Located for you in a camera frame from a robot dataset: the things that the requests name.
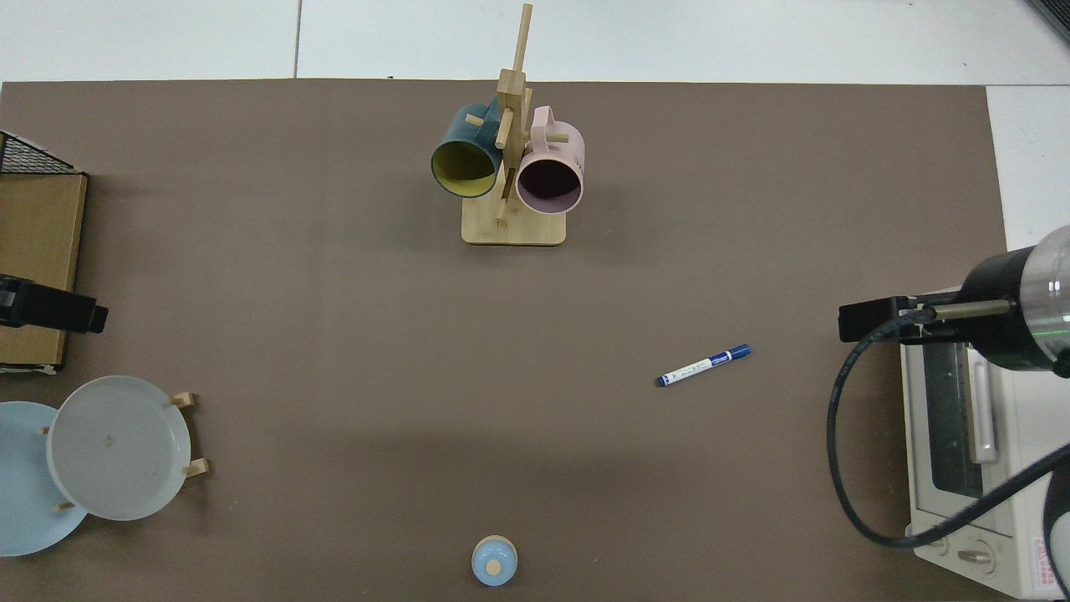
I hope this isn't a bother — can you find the blue and white marker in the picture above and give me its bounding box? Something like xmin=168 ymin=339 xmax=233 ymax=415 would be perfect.
xmin=656 ymin=344 xmax=752 ymax=388

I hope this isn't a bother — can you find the grey plate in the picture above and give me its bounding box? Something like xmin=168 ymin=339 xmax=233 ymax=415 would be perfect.
xmin=46 ymin=375 xmax=192 ymax=523

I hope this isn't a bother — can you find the wooden plate rack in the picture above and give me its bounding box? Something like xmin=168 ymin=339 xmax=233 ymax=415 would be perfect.
xmin=40 ymin=390 xmax=211 ymax=513

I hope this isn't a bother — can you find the light blue plate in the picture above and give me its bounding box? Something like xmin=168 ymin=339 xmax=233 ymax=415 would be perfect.
xmin=0 ymin=401 xmax=89 ymax=558

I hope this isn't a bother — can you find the pale toaster oven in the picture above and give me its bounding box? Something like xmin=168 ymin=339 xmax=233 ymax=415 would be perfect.
xmin=899 ymin=288 xmax=1070 ymax=599

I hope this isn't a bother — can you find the dark grey device corner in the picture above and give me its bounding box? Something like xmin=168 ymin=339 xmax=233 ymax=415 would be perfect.
xmin=1027 ymin=0 xmax=1070 ymax=44

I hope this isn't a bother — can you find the brown table cloth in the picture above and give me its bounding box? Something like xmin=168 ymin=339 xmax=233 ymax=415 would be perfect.
xmin=0 ymin=79 xmax=1009 ymax=602

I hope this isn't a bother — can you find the dark teal mug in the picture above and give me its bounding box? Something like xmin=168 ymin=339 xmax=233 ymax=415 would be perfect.
xmin=431 ymin=102 xmax=507 ymax=200

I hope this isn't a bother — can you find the pink mug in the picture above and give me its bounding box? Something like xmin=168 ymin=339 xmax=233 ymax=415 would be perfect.
xmin=515 ymin=106 xmax=586 ymax=217

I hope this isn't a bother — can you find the wooden cup stand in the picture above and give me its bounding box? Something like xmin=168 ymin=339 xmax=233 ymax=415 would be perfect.
xmin=461 ymin=3 xmax=570 ymax=247

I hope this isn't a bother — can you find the small blue round thing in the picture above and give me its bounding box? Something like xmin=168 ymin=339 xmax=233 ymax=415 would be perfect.
xmin=471 ymin=536 xmax=519 ymax=588

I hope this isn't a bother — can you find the wire basket with wooden floor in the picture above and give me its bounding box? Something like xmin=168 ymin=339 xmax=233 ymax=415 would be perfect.
xmin=0 ymin=130 xmax=89 ymax=375

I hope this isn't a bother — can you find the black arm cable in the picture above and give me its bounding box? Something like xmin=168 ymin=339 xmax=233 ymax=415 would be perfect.
xmin=826 ymin=311 xmax=1070 ymax=550

